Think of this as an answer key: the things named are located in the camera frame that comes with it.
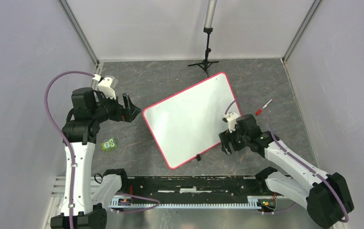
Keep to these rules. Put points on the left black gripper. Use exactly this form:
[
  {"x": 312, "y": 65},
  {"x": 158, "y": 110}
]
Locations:
[{"x": 127, "y": 113}]

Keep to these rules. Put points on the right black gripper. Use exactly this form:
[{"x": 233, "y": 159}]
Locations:
[{"x": 225, "y": 137}]

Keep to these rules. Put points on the pink-framed whiteboard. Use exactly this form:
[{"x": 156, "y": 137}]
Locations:
[{"x": 188, "y": 123}]

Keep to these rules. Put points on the red whiteboard marker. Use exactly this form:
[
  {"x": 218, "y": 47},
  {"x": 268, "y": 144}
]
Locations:
[{"x": 263, "y": 108}]

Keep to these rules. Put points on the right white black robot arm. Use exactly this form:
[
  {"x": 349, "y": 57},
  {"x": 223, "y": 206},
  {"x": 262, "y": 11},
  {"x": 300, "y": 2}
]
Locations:
[{"x": 326, "y": 197}]

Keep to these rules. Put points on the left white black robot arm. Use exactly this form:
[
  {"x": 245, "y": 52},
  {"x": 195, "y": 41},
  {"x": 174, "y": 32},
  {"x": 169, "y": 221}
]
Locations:
[{"x": 81, "y": 208}]

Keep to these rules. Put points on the green monster eraser toy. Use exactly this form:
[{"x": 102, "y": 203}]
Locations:
[{"x": 109, "y": 144}]

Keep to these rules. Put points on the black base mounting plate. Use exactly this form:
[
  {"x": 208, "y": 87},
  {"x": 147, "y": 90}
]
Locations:
[{"x": 195, "y": 189}]

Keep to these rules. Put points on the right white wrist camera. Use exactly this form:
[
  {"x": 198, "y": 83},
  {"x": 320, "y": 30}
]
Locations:
[{"x": 231, "y": 119}]

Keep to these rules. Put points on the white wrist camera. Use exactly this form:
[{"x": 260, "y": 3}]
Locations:
[
  {"x": 106, "y": 85},
  {"x": 231, "y": 119}
]

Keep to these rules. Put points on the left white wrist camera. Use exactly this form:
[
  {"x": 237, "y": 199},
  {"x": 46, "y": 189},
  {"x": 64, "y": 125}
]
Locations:
[{"x": 106, "y": 85}]

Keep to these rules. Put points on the white slotted cable duct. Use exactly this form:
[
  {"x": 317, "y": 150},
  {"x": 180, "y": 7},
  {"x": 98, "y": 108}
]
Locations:
[{"x": 123, "y": 203}]

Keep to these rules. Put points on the black tripod camera stand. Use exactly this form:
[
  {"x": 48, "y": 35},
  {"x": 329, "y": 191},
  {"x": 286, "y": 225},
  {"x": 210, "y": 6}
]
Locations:
[{"x": 207, "y": 29}]

